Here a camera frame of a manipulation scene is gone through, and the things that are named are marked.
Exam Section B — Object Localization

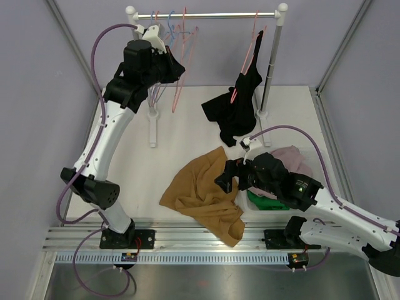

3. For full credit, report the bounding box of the pink hanger of grey top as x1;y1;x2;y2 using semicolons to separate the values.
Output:
148;11;174;108

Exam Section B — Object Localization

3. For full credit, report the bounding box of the mauve tank top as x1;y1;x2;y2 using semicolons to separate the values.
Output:
247;146;313;202

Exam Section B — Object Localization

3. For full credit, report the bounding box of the left small circuit board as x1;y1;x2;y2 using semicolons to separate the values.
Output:
121;252;138;262

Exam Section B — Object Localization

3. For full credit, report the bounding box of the white slotted cable duct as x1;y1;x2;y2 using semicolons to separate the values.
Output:
56;251;289;265

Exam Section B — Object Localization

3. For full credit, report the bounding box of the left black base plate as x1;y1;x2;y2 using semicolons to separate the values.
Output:
99;229;156;249

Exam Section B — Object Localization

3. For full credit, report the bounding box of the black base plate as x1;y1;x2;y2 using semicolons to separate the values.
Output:
263;229;303;250
99;229;156;249

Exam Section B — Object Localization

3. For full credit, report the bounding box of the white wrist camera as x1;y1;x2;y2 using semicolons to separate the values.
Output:
134;23;167;54
239;136;264;165

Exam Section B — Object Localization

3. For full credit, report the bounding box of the green tank top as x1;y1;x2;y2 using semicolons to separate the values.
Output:
247;191;289;211

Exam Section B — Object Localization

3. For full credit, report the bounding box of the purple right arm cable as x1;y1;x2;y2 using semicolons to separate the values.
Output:
249;125;400;271

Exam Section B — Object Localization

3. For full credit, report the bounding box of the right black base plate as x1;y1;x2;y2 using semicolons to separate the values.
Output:
263;229;303;250

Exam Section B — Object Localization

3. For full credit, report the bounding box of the blue hanger of mauve top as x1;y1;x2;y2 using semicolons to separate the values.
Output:
151;11;191;104

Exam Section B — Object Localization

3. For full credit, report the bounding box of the pink hanger of brown top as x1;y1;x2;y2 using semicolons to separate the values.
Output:
171;6;199;113

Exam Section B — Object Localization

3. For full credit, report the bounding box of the black tank top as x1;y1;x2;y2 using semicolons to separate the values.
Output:
201;31;264;147

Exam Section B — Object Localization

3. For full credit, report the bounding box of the aluminium mounting rail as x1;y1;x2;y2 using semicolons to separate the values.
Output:
42;218;360;253

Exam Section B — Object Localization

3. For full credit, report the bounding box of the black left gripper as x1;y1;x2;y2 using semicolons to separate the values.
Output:
141;45;184;88

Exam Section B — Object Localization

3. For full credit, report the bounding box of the right small circuit board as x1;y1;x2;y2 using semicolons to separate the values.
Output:
288;253;309;265

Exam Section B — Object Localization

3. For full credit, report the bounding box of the small circuit board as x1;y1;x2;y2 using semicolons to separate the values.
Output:
121;252;138;262
288;253;309;265

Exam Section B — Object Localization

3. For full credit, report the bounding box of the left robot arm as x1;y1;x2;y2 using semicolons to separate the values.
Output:
61;39;185;249

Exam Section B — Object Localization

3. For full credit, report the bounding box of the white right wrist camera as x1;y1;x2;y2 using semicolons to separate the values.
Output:
239;136;264;165

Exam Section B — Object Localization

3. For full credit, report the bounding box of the blue wire hanger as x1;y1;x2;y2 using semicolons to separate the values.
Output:
148;11;163;108

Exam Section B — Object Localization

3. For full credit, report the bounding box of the brown tank top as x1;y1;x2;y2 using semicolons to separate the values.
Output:
159;146;245;247

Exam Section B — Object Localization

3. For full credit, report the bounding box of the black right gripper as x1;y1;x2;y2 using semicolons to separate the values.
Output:
215;151;279;196

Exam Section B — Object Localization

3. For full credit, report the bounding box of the white plastic basket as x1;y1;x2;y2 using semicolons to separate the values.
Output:
237;147;341;216

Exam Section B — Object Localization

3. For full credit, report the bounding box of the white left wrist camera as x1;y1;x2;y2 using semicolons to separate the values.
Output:
134;23;167;54

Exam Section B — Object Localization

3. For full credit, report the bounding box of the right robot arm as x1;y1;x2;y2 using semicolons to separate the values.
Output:
214;152;399;277

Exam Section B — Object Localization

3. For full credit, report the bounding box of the pink hanger of black top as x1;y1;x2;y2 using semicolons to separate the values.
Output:
230;10;267;104

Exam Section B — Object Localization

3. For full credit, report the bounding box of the white metal clothes rack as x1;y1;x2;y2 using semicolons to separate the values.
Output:
125;3;288;147

